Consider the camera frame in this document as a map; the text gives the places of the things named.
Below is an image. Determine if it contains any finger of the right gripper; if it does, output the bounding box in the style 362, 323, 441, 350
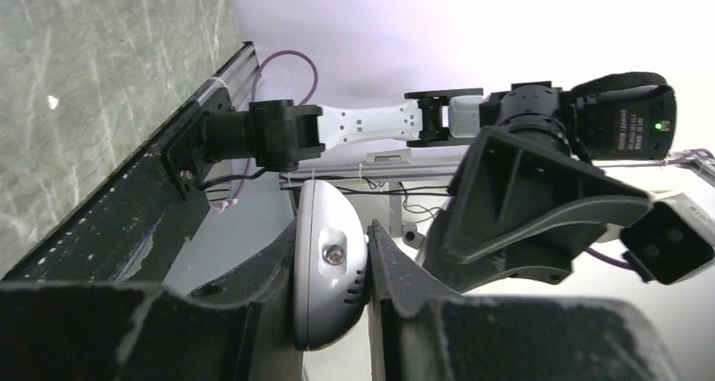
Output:
449, 159, 652, 227
417, 205, 612, 292

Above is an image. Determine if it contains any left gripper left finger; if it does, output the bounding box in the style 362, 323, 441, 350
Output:
1, 224, 303, 380

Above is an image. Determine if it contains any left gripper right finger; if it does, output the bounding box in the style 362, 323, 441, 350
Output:
368, 221, 680, 380

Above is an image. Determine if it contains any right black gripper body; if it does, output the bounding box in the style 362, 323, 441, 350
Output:
458, 124, 582, 201

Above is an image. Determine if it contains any white remote control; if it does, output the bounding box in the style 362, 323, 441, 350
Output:
293, 180, 368, 351

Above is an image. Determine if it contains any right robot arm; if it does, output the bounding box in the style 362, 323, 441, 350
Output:
200, 72, 678, 292

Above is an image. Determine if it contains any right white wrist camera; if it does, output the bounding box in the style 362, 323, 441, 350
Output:
619, 193, 714, 285

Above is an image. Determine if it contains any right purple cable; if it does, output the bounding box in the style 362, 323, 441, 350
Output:
212, 50, 320, 212

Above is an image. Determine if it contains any aluminium rail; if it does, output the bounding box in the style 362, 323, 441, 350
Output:
191, 41, 259, 108

